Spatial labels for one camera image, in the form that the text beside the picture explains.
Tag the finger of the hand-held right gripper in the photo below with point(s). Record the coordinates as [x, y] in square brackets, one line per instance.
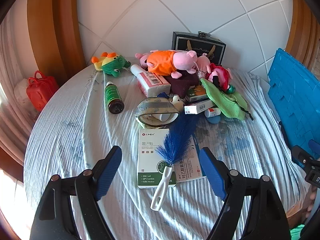
[301, 156]

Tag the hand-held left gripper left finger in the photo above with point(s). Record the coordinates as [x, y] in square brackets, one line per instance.
[110, 172]

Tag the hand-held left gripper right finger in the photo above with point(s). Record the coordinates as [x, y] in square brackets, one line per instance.
[212, 175]

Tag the white blue medicine box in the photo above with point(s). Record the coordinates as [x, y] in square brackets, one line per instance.
[190, 165]

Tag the blue plastic crate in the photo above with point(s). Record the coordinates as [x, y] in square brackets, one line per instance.
[292, 92]

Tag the green plush pouch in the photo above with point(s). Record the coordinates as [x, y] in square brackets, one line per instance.
[225, 102]

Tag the clear tape roll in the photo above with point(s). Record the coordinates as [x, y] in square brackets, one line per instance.
[155, 107]

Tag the maroon knit cloth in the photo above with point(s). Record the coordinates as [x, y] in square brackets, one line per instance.
[181, 83]

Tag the pig plush teal outfit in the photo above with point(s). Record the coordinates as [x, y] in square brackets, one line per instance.
[203, 61]

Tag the pig plush orange outfit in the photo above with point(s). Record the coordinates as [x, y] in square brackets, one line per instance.
[165, 61]

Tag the cloth-covered round desktop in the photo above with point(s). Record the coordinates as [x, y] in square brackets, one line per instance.
[75, 130]

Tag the person's right hand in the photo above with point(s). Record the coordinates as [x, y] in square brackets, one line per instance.
[311, 202]

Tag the blue round object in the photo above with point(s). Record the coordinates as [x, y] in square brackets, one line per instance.
[214, 120]

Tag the green cloth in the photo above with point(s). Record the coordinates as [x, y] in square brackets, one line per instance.
[297, 233]

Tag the white bottle orange label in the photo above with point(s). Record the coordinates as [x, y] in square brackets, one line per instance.
[212, 112]

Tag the white box green stripe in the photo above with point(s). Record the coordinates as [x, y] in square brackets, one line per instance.
[198, 107]

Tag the white cup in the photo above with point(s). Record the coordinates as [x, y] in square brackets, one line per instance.
[163, 117]

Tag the brown bottle green label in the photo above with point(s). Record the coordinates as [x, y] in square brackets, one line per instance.
[113, 96]

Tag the small white bear plush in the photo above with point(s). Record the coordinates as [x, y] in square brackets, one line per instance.
[177, 101]

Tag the orange green box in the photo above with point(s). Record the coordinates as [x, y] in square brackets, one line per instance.
[197, 93]

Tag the green round bauble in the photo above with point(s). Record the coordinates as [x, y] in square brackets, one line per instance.
[231, 89]

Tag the pink white tissue pack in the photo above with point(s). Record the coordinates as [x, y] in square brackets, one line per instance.
[153, 83]

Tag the pig plush red dress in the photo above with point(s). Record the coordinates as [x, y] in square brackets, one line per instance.
[220, 76]

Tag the white tube bottle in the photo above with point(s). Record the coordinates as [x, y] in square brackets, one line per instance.
[136, 70]

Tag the red mini suitcase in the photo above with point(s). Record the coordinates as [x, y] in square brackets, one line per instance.
[41, 91]

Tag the green frog plush toy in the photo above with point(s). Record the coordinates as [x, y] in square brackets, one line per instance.
[112, 63]

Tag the pig plush blue outfit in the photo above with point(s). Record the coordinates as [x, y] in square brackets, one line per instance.
[142, 58]

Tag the white bag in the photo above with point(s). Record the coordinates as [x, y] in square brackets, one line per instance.
[21, 90]

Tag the black gift box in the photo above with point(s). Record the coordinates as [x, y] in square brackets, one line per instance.
[200, 43]

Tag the sheer curtain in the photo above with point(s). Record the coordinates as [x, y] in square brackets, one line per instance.
[15, 80]

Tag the brown wooden frame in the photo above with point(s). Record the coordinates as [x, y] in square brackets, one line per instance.
[297, 25]
[60, 30]

